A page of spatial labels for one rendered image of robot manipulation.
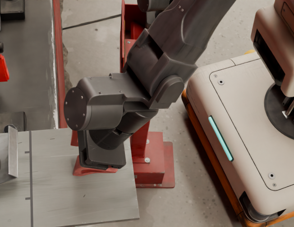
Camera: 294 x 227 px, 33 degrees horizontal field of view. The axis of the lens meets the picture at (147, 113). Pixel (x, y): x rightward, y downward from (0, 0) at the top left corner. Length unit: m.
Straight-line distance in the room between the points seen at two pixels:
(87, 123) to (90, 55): 1.61
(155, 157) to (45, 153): 1.01
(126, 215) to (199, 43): 0.33
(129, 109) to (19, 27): 0.59
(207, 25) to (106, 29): 1.71
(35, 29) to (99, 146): 0.51
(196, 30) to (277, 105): 1.29
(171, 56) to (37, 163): 0.36
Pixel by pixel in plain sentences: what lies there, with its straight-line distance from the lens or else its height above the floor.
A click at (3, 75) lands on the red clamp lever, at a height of 1.10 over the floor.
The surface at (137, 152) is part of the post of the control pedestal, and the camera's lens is 1.80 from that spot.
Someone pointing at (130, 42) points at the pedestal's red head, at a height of 0.78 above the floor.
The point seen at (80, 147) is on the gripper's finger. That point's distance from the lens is 0.75.
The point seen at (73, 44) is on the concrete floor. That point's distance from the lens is 2.27.
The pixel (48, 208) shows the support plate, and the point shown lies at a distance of 0.84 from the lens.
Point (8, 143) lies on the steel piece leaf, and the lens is 0.82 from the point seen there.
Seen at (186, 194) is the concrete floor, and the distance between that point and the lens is 1.93.
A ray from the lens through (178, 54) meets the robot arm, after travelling 0.62.
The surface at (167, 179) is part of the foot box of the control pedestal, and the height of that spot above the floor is 0.01.
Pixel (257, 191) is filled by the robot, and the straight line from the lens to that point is 1.70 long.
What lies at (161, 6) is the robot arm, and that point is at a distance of 1.19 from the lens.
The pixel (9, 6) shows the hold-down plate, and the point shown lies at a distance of 1.21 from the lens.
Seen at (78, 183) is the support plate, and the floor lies 1.00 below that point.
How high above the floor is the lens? 1.79
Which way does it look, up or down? 60 degrees down
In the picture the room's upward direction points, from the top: 9 degrees clockwise
